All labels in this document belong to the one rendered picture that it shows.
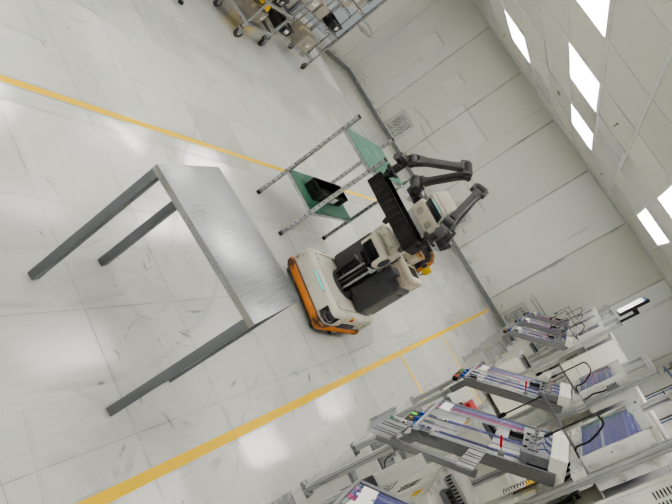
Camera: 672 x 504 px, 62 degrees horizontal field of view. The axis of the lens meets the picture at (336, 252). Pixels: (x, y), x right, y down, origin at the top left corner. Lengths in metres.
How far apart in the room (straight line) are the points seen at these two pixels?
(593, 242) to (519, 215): 1.45
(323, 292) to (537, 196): 8.09
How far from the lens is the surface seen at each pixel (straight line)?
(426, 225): 3.98
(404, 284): 4.24
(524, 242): 11.68
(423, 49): 12.89
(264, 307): 2.17
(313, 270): 4.23
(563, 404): 4.41
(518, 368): 7.67
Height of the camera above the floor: 1.83
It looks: 19 degrees down
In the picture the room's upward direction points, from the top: 57 degrees clockwise
